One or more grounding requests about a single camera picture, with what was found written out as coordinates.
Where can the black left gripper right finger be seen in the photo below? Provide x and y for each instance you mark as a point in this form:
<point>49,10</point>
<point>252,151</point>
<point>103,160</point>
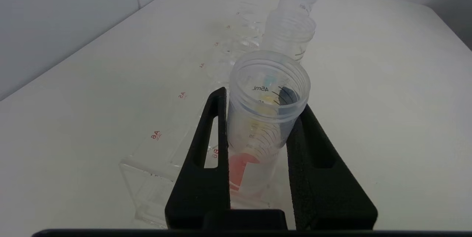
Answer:
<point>324,192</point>

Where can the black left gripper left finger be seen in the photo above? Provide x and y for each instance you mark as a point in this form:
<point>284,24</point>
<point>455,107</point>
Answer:
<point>199,189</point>

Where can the test tube with red pigment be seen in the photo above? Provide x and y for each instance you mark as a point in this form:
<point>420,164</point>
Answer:
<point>258,148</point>

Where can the clear acrylic test tube rack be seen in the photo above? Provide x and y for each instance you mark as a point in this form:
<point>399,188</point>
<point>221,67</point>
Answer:
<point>155,178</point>

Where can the test tube with yellow pigment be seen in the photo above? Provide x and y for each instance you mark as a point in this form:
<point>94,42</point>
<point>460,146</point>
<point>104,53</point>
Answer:
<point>287,38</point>

